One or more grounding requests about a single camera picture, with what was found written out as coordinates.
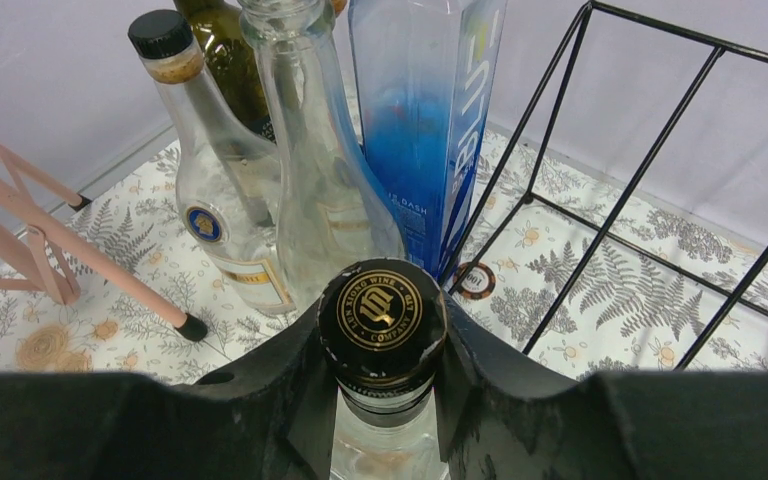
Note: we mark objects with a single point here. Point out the clear bottle black label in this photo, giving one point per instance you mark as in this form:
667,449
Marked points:
333,212

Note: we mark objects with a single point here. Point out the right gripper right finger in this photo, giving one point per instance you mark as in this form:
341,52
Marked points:
502,415

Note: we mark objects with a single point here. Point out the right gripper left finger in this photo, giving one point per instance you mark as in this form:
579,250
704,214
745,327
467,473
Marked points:
267,415

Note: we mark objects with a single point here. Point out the dark green wine bottle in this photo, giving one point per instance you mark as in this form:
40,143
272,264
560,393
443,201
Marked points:
231,61

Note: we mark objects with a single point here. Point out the pink tripod stand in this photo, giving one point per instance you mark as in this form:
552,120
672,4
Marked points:
39,258

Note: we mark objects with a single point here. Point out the poker chip near rack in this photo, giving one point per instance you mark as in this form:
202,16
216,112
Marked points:
476,284

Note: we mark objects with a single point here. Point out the clear bottle gold band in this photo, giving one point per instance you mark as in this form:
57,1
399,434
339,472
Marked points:
228,178

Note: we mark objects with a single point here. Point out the blue glass bottle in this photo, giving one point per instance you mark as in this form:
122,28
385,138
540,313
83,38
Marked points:
424,72

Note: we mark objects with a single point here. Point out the clear bottle black cap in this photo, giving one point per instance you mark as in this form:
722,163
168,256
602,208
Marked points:
382,326

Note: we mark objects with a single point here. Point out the black wire wine rack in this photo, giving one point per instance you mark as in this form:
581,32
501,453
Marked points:
666,99

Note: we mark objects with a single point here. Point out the floral table mat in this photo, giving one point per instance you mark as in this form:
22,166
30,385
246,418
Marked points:
642,301

